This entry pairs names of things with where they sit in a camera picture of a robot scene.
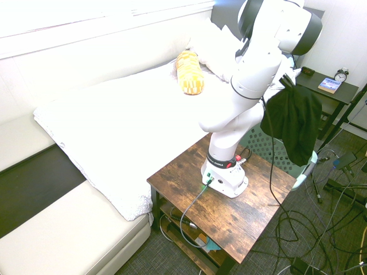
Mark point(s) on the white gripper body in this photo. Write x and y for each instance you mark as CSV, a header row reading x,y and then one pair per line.
x,y
289,68

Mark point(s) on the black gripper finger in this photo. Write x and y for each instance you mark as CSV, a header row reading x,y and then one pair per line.
x,y
287,82

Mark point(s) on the black garment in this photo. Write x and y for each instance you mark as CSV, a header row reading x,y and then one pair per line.
x,y
295,120

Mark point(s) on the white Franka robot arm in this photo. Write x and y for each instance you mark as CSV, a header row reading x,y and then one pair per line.
x,y
255,57

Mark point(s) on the mint green laundry basket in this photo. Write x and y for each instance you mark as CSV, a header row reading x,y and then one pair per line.
x,y
275,149

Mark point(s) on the small black box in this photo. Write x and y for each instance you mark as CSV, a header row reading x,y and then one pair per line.
x,y
308,70

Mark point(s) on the blue cover book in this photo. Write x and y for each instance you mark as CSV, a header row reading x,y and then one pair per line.
x,y
329,85

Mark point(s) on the black nightstand table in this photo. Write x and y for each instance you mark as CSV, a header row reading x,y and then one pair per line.
x,y
329,91

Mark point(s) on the black twin bell alarm clock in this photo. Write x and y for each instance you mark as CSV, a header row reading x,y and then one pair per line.
x,y
341,75

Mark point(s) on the yellow white patterned bolster pillow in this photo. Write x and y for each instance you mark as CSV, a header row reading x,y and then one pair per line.
x,y
189,74

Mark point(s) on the rustic wooden side table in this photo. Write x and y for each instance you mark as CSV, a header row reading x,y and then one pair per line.
x,y
229,212

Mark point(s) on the white bed blanket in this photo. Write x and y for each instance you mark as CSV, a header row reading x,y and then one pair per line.
x,y
123,123

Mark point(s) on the orange and teal packet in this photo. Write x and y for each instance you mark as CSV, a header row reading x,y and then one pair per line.
x,y
207,243

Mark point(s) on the black power brick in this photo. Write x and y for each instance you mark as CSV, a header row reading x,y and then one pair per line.
x,y
301,266

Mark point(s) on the white cushioned bench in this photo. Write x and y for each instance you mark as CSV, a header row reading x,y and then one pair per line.
x,y
71,235
23,143

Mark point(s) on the black camera stand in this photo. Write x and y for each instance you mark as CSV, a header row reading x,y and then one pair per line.
x,y
344,120

